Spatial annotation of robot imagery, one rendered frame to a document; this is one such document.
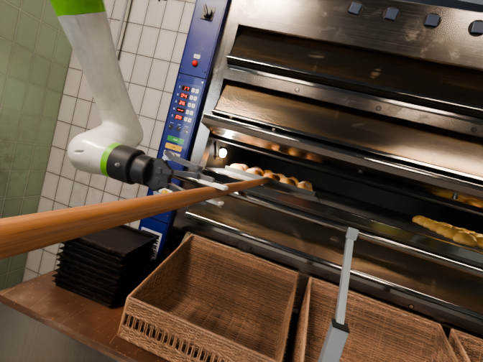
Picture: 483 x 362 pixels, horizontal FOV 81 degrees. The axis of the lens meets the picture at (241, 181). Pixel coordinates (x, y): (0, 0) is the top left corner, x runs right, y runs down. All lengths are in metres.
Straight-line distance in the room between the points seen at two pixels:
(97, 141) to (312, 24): 1.07
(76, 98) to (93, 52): 1.05
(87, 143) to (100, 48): 0.23
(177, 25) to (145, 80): 0.32
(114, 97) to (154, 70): 0.79
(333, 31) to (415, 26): 0.32
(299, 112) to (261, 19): 0.47
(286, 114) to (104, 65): 0.81
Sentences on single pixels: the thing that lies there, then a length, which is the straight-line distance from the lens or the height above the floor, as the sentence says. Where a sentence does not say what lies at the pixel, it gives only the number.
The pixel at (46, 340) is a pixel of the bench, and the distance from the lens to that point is 1.32.
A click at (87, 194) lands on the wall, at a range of 1.79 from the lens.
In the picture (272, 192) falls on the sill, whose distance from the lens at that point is 1.34.
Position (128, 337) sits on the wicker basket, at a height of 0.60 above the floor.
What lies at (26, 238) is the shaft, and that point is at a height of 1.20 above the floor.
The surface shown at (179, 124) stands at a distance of 1.46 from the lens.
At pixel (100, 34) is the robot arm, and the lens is 0.83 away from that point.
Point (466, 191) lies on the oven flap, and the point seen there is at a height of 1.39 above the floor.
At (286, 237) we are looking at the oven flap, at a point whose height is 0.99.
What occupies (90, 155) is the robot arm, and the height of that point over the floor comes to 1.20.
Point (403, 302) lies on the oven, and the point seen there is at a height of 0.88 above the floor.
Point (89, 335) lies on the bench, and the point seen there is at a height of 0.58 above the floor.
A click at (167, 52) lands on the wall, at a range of 1.62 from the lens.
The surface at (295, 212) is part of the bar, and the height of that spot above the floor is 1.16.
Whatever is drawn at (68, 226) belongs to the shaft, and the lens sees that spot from 0.30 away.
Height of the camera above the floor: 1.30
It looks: 5 degrees down
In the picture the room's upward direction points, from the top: 16 degrees clockwise
